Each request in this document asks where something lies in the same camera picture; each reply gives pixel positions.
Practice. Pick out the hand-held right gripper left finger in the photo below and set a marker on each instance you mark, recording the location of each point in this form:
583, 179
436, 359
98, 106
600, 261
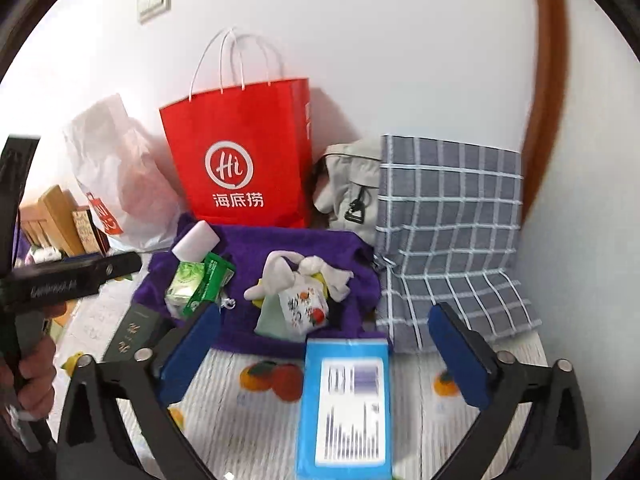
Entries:
187, 355

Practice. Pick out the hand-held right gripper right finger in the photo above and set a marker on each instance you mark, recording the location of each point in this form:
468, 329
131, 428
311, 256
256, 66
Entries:
462, 355

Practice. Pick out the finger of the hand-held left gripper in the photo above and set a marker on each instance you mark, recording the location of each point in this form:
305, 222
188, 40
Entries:
7, 210
117, 267

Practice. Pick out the white tissue pack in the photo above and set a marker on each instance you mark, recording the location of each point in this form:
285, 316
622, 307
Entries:
195, 242

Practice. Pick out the dark green packet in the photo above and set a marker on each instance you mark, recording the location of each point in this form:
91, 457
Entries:
212, 275

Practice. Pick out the pale green cloth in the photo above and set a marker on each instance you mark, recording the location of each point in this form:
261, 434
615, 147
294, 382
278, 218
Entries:
270, 320

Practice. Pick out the white sock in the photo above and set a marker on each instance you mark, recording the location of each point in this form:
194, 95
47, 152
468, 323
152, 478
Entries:
275, 275

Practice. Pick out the fruit printed tissue pack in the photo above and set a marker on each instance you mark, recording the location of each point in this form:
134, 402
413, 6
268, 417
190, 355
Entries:
302, 305

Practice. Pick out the blue tissue pack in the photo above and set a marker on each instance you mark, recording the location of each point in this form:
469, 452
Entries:
345, 410

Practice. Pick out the white wrapper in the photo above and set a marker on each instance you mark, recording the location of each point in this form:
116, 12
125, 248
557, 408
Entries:
335, 277

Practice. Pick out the person's left hand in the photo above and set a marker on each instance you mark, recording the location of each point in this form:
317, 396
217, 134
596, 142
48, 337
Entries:
37, 370

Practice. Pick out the wooden headboard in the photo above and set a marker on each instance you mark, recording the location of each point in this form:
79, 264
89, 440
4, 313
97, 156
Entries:
55, 210

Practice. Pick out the brown patterned box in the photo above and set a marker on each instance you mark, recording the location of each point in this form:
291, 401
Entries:
87, 230

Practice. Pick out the dark green tin box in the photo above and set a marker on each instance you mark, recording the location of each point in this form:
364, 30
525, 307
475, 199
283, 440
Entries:
132, 335

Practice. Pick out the clear plastic wrapper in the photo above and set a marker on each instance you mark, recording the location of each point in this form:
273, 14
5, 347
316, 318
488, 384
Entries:
228, 303

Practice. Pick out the fruit printed tablecloth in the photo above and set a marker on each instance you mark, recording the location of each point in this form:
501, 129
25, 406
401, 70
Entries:
240, 425

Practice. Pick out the white plastic shopping bag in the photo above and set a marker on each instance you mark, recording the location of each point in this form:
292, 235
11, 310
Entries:
120, 170

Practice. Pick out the purple towel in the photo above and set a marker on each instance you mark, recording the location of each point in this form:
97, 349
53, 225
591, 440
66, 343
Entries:
240, 260

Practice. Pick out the red paper bag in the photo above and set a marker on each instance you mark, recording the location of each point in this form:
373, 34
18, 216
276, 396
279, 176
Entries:
240, 135

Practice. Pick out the beige canvas bag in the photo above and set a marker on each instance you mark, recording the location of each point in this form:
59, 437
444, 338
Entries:
350, 185

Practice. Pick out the white light switch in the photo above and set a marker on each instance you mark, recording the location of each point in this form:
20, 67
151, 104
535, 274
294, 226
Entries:
154, 0

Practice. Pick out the brown wooden door frame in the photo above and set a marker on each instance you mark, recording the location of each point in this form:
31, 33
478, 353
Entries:
547, 60

